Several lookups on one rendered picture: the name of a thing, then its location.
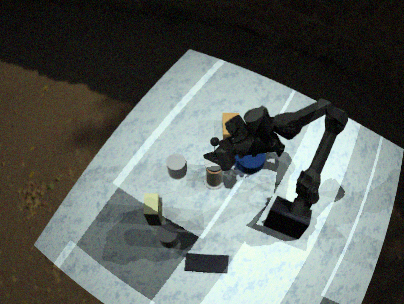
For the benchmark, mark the grey cylinder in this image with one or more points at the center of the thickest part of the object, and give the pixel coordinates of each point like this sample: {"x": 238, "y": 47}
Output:
{"x": 176, "y": 166}
{"x": 168, "y": 235}

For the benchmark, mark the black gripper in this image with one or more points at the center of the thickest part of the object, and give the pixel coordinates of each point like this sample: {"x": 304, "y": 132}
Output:
{"x": 224, "y": 155}

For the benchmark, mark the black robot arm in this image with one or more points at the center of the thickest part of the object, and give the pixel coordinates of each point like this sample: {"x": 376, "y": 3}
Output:
{"x": 288, "y": 125}

